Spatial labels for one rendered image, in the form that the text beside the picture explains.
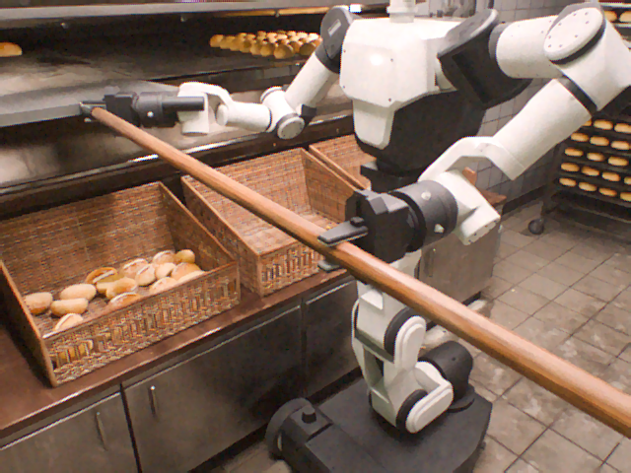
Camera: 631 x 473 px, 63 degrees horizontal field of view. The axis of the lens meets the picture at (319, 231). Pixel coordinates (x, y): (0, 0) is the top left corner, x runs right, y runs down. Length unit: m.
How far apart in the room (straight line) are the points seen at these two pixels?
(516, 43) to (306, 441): 1.28
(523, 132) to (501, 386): 1.65
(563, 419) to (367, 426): 0.80
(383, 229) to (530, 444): 1.56
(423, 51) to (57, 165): 1.15
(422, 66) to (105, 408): 1.12
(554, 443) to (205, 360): 1.27
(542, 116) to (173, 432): 1.32
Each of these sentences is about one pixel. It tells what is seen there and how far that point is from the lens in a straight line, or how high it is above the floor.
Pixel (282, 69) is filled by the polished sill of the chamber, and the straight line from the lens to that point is 2.08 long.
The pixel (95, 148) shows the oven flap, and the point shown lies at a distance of 1.78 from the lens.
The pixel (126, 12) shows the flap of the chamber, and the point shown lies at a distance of 1.61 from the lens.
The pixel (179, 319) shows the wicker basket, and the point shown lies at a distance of 1.52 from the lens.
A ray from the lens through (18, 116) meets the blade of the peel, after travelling 1.41.
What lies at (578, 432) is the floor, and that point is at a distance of 2.22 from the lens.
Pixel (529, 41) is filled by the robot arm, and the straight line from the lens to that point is 0.88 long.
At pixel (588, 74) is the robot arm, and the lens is 0.76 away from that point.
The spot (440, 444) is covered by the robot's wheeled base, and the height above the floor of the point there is 0.17.
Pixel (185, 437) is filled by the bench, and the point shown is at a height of 0.25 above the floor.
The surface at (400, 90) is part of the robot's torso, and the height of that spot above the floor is 1.28.
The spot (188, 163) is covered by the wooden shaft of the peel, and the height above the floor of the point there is 1.20.
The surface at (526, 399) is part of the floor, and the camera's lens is 2.27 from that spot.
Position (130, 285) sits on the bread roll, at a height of 0.64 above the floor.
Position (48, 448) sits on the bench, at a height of 0.45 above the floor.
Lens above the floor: 1.48
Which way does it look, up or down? 26 degrees down
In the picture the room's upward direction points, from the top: straight up
